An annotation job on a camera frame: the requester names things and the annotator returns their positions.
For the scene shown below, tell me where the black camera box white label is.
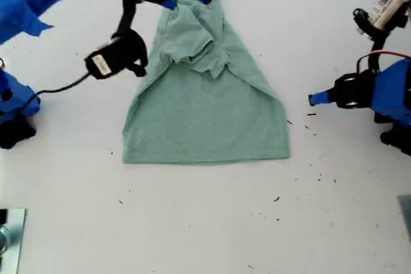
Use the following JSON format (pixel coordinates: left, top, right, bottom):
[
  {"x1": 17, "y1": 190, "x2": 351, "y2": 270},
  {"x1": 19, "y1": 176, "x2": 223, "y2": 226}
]
[{"x1": 83, "y1": 28, "x2": 150, "y2": 80}]

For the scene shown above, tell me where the black camera cable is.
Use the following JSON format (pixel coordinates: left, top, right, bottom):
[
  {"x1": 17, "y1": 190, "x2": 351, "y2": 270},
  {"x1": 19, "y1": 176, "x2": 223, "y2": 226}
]
[{"x1": 19, "y1": 73, "x2": 92, "y2": 117}]

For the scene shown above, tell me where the black camera stalk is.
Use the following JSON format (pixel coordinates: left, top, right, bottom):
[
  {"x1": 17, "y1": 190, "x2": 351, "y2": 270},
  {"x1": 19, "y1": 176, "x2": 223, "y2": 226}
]
[
  {"x1": 115, "y1": 0, "x2": 138, "y2": 40},
  {"x1": 368, "y1": 30, "x2": 391, "y2": 74}
]

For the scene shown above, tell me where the red white servo wire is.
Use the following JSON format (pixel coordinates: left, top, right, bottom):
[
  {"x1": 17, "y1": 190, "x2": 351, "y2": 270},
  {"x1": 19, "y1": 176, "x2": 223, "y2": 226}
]
[{"x1": 356, "y1": 49, "x2": 411, "y2": 73}]

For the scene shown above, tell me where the beige black camera box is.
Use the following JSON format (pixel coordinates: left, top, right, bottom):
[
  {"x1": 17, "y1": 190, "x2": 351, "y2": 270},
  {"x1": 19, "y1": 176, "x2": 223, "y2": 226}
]
[{"x1": 352, "y1": 0, "x2": 411, "y2": 42}]

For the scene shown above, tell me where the green t-shirt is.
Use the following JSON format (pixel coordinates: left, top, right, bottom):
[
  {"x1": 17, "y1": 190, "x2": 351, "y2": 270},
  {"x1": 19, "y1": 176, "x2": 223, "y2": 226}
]
[{"x1": 121, "y1": 0, "x2": 291, "y2": 165}]

